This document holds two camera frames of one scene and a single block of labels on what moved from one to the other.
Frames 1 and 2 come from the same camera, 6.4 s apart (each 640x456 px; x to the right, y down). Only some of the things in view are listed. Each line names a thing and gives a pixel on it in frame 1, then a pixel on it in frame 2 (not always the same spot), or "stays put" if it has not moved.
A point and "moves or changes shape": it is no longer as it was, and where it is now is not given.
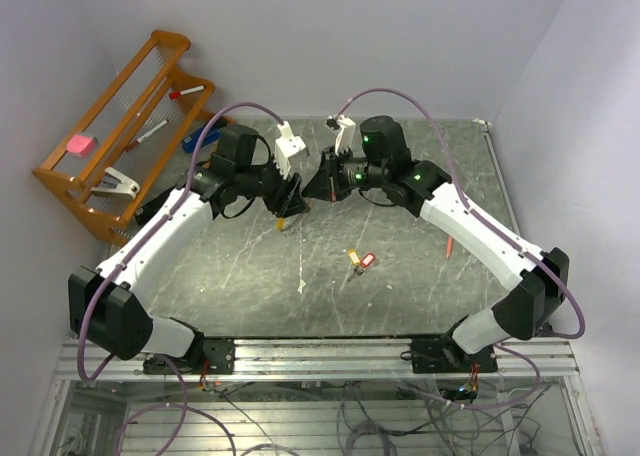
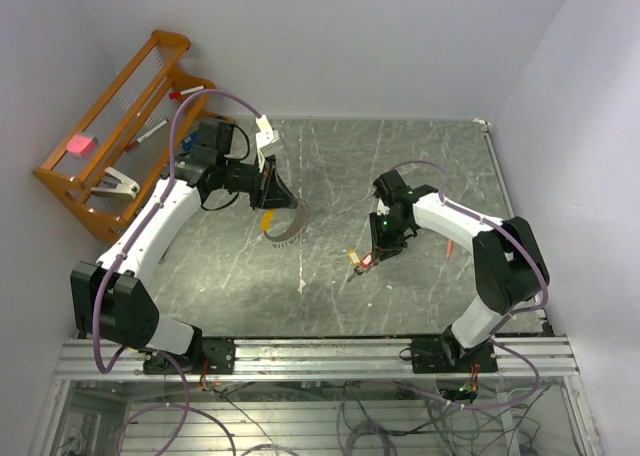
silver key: (357, 271) stays put
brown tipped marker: (138, 140) stays put
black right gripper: (330, 165) to (383, 247)
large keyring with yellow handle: (296, 226) moves or changes shape
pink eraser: (85, 145) stays put
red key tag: (369, 258) stays put
